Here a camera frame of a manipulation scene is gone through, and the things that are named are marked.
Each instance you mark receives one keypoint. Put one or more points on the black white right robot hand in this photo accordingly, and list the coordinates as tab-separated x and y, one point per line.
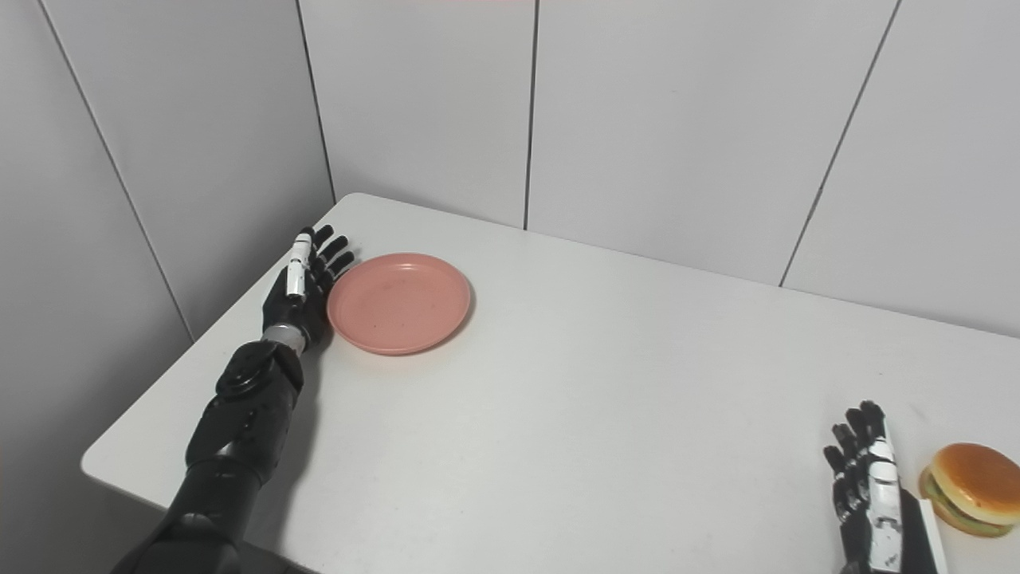
876	510

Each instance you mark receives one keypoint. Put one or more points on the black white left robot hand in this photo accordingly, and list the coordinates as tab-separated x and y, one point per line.
299	299

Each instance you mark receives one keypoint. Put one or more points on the pink round plate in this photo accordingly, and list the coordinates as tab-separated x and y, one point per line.
398	303

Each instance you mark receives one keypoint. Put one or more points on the toy hamburger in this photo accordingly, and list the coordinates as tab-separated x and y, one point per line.
974	486

